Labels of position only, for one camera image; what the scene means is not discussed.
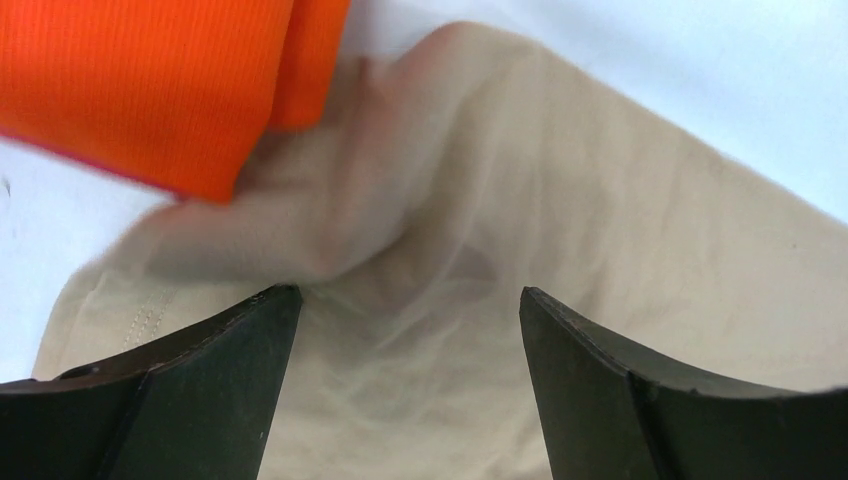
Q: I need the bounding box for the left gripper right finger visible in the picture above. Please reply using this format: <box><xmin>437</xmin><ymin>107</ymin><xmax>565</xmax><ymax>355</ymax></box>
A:
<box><xmin>519</xmin><ymin>287</ymin><xmax>847</xmax><ymax>479</ymax></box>

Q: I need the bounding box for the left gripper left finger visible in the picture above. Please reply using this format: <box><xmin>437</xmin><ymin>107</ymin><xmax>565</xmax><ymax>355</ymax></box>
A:
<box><xmin>1</xmin><ymin>285</ymin><xmax>302</xmax><ymax>479</ymax></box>

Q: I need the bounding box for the beige t shirt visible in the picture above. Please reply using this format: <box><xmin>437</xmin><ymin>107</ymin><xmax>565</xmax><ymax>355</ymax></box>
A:
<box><xmin>34</xmin><ymin>22</ymin><xmax>847</xmax><ymax>479</ymax></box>

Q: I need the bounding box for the folded orange t shirt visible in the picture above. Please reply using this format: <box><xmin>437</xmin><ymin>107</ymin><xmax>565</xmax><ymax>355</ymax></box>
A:
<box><xmin>1</xmin><ymin>0</ymin><xmax>350</xmax><ymax>203</ymax></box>

